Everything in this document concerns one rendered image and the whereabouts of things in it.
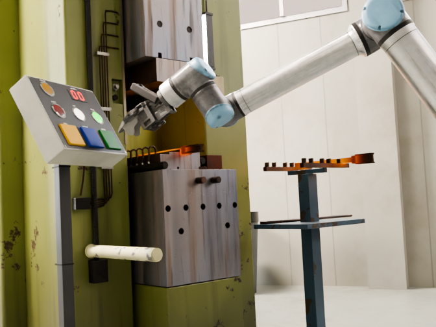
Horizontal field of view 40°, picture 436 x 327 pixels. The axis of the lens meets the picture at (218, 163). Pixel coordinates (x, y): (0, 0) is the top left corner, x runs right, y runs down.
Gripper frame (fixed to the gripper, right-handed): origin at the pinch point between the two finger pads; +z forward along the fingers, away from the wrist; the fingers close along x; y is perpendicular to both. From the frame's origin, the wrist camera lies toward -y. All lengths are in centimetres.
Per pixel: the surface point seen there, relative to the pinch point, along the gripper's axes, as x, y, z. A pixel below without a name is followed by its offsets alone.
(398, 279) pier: 334, 103, 15
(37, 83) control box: -23.6, -18.8, 5.8
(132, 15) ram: 34, -52, -12
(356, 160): 92, 40, -46
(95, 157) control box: -8.7, 6.3, 8.7
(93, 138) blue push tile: -10.2, 1.5, 5.1
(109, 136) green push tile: 0.1, -0.3, 5.1
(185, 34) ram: 49, -38, -23
